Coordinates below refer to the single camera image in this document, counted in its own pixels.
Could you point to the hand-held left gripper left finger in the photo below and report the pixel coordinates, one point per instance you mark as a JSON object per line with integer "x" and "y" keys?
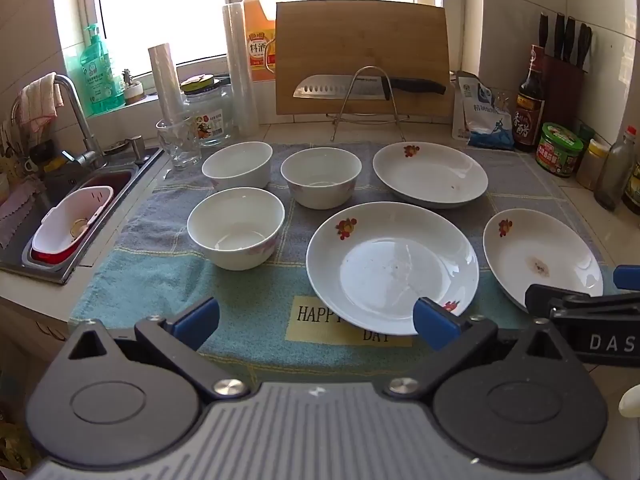
{"x": 196, "y": 319}

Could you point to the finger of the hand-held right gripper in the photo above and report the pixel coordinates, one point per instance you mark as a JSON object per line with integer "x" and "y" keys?
{"x": 542, "y": 300}
{"x": 629, "y": 278}

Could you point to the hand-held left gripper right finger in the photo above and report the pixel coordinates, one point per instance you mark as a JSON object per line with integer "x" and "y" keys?
{"x": 435, "y": 322}

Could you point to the white plate with fruit print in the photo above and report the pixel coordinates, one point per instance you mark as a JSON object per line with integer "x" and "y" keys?
{"x": 540, "y": 255}
{"x": 430, "y": 175}
{"x": 390, "y": 265}

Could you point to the white bowl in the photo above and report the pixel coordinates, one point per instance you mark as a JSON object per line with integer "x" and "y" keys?
{"x": 235, "y": 225}
{"x": 320, "y": 175}
{"x": 235, "y": 162}

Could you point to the blue grey checked towel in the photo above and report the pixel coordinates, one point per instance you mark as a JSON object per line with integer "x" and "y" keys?
{"x": 250, "y": 300}

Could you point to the bottle with yellow label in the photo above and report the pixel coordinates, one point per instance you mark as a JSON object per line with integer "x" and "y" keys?
{"x": 633, "y": 190}

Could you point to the grey glass bottle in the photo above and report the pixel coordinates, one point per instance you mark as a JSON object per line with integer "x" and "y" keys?
{"x": 616, "y": 170}

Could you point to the yellow-lidded spice jar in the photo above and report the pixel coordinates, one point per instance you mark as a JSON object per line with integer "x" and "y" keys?
{"x": 592, "y": 165}

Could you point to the green-lidded sauce jar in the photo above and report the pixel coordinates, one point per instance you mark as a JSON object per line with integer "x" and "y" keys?
{"x": 559, "y": 152}

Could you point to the green-capped dark bottle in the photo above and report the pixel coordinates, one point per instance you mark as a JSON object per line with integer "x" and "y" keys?
{"x": 586, "y": 132}

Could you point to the white red strainer basket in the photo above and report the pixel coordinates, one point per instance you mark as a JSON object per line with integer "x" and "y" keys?
{"x": 65, "y": 220}

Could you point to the clear glass cup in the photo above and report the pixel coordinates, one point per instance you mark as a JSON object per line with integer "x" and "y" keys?
{"x": 179, "y": 145}

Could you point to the metal sink soap dispenser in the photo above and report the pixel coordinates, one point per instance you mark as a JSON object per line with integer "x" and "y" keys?
{"x": 134, "y": 147}

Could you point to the dark vinegar bottle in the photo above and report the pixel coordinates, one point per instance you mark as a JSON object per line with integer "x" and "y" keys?
{"x": 530, "y": 110}

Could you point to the steel sink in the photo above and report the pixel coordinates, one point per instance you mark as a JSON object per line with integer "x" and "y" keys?
{"x": 60, "y": 185}

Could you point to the white blue salt bag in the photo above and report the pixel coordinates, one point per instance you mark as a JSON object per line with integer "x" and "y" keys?
{"x": 482, "y": 115}

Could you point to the glass jar with yellow lid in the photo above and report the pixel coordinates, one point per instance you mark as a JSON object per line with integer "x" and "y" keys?
{"x": 212, "y": 120}

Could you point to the pink scalloped cloth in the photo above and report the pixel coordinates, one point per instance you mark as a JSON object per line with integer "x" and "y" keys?
{"x": 12, "y": 215}

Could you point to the dark knife block with knives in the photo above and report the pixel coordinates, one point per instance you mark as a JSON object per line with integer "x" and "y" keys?
{"x": 565, "y": 75}

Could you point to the short plastic wrap roll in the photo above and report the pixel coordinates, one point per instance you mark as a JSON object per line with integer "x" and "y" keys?
{"x": 167, "y": 85}

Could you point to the small potted figurine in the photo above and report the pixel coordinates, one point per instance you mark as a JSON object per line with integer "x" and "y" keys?
{"x": 132, "y": 91}

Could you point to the metal faucet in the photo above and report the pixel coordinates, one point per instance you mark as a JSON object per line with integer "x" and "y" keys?
{"x": 75, "y": 105}

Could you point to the tall plastic wrap roll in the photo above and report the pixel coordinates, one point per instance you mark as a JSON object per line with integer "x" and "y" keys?
{"x": 240, "y": 70}

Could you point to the green dish soap bottle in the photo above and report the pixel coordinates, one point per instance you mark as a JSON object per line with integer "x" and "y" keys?
{"x": 100, "y": 75}

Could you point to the orange cooking wine bottle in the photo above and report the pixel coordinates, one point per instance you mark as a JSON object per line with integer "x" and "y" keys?
{"x": 260, "y": 35}

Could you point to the bamboo cutting board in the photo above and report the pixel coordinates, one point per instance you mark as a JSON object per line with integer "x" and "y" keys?
{"x": 350, "y": 40}

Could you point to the window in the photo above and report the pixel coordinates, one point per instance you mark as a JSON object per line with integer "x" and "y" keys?
{"x": 150, "y": 5}

